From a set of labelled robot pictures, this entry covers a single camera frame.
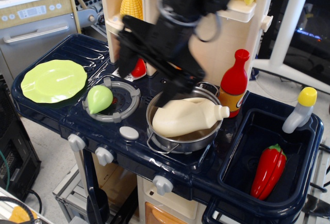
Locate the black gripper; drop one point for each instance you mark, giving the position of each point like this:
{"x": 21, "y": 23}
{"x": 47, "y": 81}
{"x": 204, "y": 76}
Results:
{"x": 164, "y": 46}

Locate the green toy pear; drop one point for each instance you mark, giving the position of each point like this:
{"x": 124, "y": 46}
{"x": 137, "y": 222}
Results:
{"x": 99, "y": 98}

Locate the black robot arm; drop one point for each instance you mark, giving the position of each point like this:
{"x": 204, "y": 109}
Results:
{"x": 189, "y": 10}

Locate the light green plate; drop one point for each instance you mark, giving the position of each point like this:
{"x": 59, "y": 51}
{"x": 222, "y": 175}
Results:
{"x": 53, "y": 81}

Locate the red white toy can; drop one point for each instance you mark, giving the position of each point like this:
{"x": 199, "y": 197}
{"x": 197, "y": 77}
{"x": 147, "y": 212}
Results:
{"x": 140, "y": 69}

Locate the grey toy burner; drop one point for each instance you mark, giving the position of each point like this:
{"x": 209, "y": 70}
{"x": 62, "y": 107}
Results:
{"x": 126, "y": 99}

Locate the cream toy bottle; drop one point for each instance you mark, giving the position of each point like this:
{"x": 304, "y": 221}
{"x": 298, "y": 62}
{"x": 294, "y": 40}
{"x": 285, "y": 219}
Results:
{"x": 185, "y": 116}

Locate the grey oval button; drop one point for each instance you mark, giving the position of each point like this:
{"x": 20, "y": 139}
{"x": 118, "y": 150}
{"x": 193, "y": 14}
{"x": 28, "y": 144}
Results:
{"x": 128, "y": 133}

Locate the yellow toy corn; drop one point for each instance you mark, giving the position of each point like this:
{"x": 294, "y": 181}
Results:
{"x": 132, "y": 8}

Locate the steel pot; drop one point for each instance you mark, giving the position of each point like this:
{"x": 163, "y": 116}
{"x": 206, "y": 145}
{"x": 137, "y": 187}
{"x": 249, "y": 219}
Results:
{"x": 185, "y": 143}

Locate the red ketchup bottle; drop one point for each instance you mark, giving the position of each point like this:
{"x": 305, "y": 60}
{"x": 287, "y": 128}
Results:
{"x": 234, "y": 83}

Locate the grey middle knob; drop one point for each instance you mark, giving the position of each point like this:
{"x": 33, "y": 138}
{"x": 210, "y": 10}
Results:
{"x": 104, "y": 156}

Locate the grey knob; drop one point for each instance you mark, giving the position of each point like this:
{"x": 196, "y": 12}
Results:
{"x": 76, "y": 142}
{"x": 162, "y": 184}
{"x": 104, "y": 156}

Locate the grey left knob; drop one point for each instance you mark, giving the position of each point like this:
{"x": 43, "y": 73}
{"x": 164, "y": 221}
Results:
{"x": 76, "y": 142}

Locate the cream toy kitchen shelf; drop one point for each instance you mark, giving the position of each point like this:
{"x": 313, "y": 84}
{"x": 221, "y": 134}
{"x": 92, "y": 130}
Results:
{"x": 241, "y": 28}

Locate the grey right knob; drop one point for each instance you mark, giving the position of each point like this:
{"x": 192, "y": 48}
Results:
{"x": 162, "y": 184}

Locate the grey toy dishwasher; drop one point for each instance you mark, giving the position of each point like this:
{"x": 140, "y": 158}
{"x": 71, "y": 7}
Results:
{"x": 29, "y": 28}

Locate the navy toy kitchen counter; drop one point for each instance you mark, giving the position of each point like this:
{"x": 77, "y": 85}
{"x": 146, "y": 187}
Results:
{"x": 219, "y": 176}

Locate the red toy pepper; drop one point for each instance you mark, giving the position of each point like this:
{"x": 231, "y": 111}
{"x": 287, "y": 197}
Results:
{"x": 269, "y": 170}

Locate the black computer case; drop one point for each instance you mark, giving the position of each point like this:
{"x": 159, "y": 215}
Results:
{"x": 20, "y": 164}

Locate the grey yellow toy faucet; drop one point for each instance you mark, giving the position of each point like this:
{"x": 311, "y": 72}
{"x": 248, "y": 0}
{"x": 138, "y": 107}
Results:
{"x": 302, "y": 111}

